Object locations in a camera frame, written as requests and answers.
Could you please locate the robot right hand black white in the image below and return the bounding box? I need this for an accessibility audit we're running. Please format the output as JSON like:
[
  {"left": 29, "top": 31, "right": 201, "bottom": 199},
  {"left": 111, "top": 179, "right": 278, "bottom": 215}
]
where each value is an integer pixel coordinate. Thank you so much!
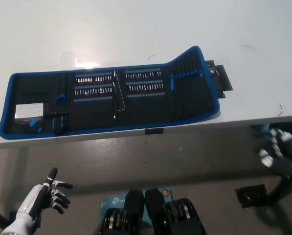
[{"left": 257, "top": 128, "right": 292, "bottom": 176}]

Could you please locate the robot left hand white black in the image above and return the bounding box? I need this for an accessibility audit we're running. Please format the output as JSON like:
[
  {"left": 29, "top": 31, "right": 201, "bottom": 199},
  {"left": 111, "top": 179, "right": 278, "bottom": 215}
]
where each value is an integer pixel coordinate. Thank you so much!
[{"left": 15, "top": 167, "right": 74, "bottom": 221}]

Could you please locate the black toolkit roll blue trim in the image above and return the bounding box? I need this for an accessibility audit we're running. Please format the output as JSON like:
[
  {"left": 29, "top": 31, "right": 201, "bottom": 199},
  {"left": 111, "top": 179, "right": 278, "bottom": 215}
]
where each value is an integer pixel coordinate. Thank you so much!
[{"left": 0, "top": 45, "right": 221, "bottom": 141}]

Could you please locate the robot left body block black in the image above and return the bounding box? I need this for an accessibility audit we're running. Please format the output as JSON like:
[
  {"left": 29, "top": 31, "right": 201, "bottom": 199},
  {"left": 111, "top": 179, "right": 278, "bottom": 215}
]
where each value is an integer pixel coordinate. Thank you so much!
[{"left": 100, "top": 188, "right": 146, "bottom": 235}]

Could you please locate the blue object under table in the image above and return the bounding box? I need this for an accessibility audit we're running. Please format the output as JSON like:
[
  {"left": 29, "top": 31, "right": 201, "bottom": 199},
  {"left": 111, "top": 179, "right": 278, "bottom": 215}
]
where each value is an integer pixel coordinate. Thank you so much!
[{"left": 257, "top": 123, "right": 271, "bottom": 138}]

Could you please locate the black table leg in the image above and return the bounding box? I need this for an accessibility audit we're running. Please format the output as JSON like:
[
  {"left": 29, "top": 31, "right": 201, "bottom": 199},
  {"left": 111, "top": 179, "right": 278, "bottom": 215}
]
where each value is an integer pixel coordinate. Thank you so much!
[{"left": 269, "top": 168, "right": 292, "bottom": 204}]

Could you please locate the black floor plate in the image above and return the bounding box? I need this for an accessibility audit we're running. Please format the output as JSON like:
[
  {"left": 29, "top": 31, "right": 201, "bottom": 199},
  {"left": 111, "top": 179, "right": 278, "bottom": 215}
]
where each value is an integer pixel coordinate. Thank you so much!
[{"left": 234, "top": 185, "right": 268, "bottom": 209}]

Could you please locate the black pouch with blue clips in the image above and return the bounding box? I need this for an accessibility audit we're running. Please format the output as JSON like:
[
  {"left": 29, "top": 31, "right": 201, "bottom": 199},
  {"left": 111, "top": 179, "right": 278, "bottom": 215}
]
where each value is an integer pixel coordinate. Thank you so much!
[{"left": 50, "top": 116, "right": 65, "bottom": 135}]

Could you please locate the teal cardboard router box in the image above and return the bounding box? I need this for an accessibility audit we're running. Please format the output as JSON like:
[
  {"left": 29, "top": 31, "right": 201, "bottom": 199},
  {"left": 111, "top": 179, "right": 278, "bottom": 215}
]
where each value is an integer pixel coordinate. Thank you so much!
[{"left": 100, "top": 187, "right": 173, "bottom": 222}]

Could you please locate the black tape patch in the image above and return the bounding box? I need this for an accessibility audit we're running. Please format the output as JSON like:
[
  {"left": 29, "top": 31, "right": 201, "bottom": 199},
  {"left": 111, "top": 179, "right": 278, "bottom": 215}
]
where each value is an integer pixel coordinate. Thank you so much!
[{"left": 204, "top": 60, "right": 233, "bottom": 99}]

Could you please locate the white grid card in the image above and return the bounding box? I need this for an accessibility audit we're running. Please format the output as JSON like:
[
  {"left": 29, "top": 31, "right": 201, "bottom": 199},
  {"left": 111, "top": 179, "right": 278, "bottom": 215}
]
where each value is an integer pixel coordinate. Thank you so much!
[{"left": 14, "top": 102, "right": 45, "bottom": 119}]

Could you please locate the blue bit holder strip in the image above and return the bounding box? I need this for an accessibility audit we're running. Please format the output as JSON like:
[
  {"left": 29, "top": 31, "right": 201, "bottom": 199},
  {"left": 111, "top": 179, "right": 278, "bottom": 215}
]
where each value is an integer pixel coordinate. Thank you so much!
[
  {"left": 75, "top": 72, "right": 113, "bottom": 83},
  {"left": 126, "top": 93, "right": 166, "bottom": 98},
  {"left": 126, "top": 80, "right": 164, "bottom": 92},
  {"left": 73, "top": 95, "right": 113, "bottom": 102},
  {"left": 124, "top": 69, "right": 162, "bottom": 79},
  {"left": 74, "top": 84, "right": 113, "bottom": 95}
]

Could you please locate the small black tape strip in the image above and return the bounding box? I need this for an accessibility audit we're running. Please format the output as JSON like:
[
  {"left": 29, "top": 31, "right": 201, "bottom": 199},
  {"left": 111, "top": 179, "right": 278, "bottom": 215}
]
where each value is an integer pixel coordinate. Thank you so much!
[{"left": 144, "top": 127, "right": 164, "bottom": 135}]

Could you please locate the black silver extension rod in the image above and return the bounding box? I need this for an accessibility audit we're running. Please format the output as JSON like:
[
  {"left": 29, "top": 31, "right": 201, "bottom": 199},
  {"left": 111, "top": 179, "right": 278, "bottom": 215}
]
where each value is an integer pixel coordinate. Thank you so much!
[{"left": 112, "top": 81, "right": 119, "bottom": 120}]

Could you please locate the thin bent metal wire tool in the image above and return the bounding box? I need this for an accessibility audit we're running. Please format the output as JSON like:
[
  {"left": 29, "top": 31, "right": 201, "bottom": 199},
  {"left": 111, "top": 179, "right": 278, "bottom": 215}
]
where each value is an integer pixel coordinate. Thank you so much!
[{"left": 113, "top": 69, "right": 126, "bottom": 111}]

